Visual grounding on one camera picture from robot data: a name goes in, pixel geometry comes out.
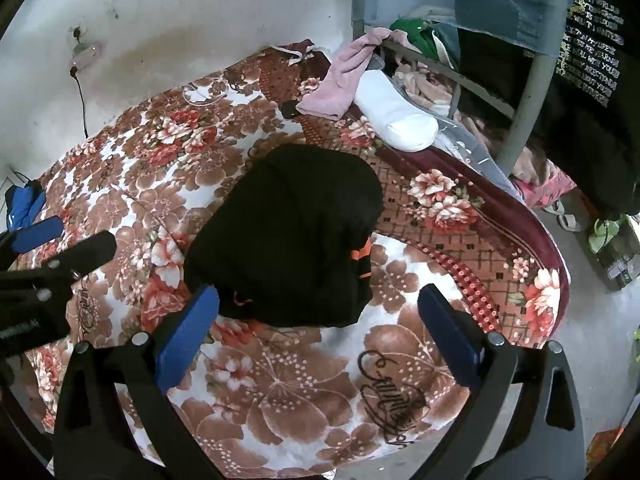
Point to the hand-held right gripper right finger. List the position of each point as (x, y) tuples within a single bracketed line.
[(447, 330)]

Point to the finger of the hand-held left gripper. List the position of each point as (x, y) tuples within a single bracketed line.
[(37, 235), (85, 255)]

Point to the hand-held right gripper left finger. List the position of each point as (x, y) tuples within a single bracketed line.
[(192, 330)]

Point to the black hoodie with orange print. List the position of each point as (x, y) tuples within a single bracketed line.
[(290, 220)]

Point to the blue garment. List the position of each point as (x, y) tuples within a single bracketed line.
[(22, 207)]

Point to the floral blanket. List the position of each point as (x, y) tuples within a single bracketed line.
[(280, 390)]

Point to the white sandal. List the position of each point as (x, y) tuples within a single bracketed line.
[(567, 221)]

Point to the pink printed cloth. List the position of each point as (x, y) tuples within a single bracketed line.
[(547, 187)]

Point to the clear plastic bag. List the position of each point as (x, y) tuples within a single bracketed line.
[(470, 147)]

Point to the white power strip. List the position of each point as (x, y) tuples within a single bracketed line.
[(84, 52)]

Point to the white sock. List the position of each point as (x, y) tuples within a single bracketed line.
[(395, 110)]

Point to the small black object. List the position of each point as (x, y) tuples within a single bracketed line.
[(289, 109)]

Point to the beige fleece blanket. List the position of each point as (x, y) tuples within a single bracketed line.
[(425, 87)]

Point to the black printed shirt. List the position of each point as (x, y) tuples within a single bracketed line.
[(595, 125)]

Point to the bright green garment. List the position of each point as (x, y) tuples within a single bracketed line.
[(412, 30)]

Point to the blue denim jeans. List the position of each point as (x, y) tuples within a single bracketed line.
[(510, 0)]

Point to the grey metal bed frame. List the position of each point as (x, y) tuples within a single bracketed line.
[(530, 100)]

